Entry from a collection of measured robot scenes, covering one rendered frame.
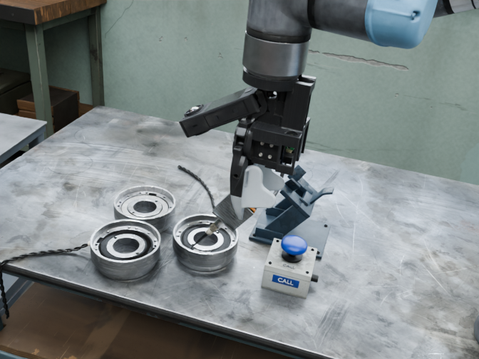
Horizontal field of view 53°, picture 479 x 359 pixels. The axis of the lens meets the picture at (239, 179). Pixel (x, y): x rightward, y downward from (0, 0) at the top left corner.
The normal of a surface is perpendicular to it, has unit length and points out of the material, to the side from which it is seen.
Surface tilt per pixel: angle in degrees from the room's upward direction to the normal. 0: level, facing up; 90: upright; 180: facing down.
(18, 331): 0
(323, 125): 90
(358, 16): 108
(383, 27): 113
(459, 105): 90
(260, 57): 91
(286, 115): 90
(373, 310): 0
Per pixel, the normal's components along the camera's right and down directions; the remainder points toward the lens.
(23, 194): 0.10, -0.86
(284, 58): 0.18, 0.51
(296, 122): -0.31, 0.46
